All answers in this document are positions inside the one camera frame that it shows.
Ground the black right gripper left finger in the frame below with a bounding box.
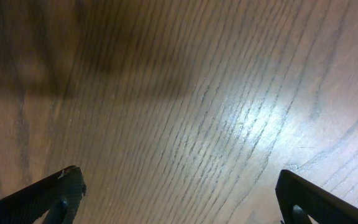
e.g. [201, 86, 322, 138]
[0, 166, 86, 223]

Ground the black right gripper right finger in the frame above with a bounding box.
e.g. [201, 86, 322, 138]
[275, 169, 358, 224]

